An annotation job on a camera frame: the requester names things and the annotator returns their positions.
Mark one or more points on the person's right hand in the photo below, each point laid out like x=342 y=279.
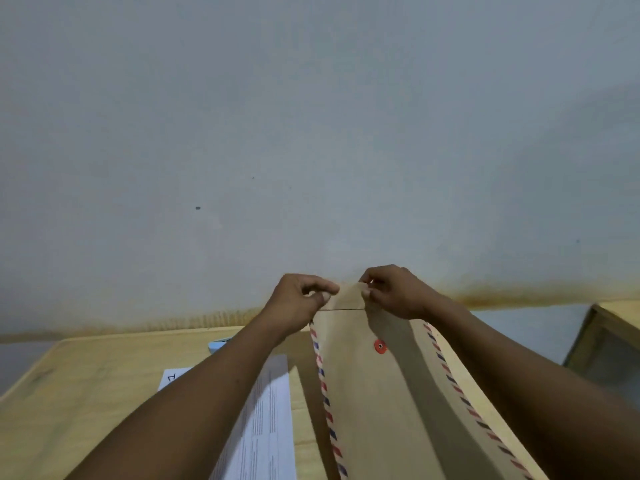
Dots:
x=405 y=294

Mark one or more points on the person's left hand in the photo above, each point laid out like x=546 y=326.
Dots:
x=290 y=304

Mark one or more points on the light blue stapler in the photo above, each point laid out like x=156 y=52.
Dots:
x=217 y=345

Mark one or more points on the brown envelope with striped edge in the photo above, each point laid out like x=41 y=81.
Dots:
x=390 y=414

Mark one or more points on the printed paper sheet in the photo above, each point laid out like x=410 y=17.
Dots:
x=265 y=434

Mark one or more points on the person's right forearm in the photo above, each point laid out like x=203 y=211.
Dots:
x=550 y=394

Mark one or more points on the person's left forearm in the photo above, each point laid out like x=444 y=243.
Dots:
x=175 y=419

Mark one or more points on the light wooden side table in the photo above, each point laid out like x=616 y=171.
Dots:
x=620 y=319

